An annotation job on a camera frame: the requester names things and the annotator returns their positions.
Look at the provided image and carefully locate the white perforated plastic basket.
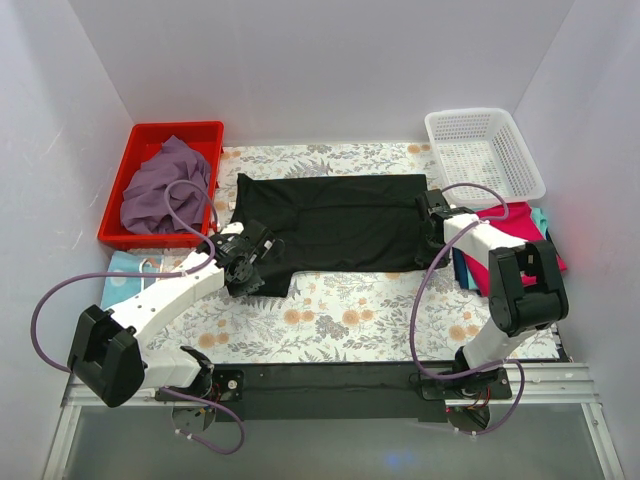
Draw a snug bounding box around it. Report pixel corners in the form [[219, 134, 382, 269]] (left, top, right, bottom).
[[424, 108, 546, 208]]

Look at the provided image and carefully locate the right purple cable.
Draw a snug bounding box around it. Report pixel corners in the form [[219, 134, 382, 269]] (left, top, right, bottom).
[[409, 182, 526, 437]]

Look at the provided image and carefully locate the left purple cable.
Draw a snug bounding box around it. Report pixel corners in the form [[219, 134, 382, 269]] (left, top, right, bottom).
[[30, 180, 247, 455]]

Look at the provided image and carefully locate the aluminium mounting rail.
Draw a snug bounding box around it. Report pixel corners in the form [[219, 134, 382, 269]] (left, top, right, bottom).
[[60, 363, 600, 407]]

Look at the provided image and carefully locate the purple cable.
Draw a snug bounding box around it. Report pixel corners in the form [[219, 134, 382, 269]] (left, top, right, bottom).
[[30, 180, 247, 455], [409, 182, 526, 437]]

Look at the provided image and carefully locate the teal folded t shirt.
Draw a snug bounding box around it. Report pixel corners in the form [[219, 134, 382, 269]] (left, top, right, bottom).
[[530, 207, 549, 240]]

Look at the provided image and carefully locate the light blue dotted cloth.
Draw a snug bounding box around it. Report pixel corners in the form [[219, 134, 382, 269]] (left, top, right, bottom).
[[102, 249, 166, 311]]

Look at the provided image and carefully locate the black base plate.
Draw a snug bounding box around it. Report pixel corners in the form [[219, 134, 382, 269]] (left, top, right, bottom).
[[180, 362, 513, 422]]

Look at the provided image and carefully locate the black t shirt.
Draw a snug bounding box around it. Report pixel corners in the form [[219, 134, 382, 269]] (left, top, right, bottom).
[[232, 174, 440, 297]]

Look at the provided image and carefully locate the red plastic bin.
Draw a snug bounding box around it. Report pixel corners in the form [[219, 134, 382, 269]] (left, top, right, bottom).
[[98, 121, 224, 250]]

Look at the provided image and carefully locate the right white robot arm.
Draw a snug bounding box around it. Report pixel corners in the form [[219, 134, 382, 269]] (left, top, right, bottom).
[[411, 189, 569, 398]]

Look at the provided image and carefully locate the purple crumpled t shirt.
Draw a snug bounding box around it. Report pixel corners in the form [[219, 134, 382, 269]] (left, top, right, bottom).
[[120, 136, 212, 235]]

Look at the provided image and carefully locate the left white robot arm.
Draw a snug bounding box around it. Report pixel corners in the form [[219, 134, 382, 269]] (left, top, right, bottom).
[[67, 220, 278, 407]]

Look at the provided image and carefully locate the dark blue folded t shirt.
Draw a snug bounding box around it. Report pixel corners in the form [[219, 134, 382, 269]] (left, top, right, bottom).
[[452, 222, 550, 297]]

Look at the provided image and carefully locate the magenta folded t shirt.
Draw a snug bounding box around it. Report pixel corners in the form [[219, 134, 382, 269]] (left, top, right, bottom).
[[459, 200, 568, 296]]

